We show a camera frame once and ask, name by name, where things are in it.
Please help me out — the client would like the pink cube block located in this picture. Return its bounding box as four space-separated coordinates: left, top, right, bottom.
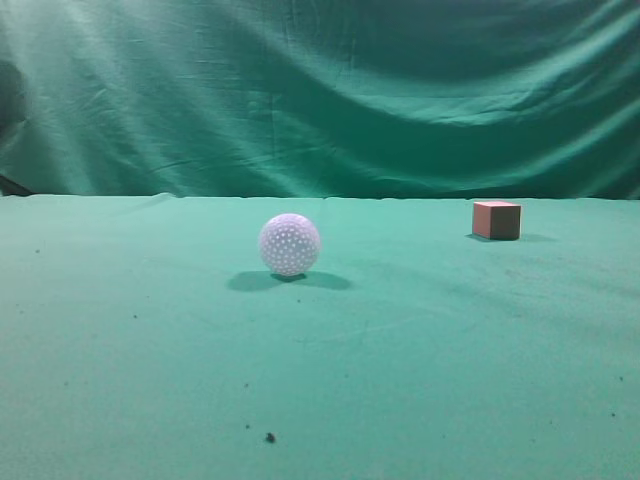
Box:
472 201 522 241

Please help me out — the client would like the white dimpled ball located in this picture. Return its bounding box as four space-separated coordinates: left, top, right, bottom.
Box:
258 213 321 277

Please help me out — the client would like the green backdrop cloth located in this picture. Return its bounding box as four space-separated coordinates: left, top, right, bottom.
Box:
1 1 639 200

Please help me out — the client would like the green table cloth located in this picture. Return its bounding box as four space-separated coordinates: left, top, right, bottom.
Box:
1 194 639 479

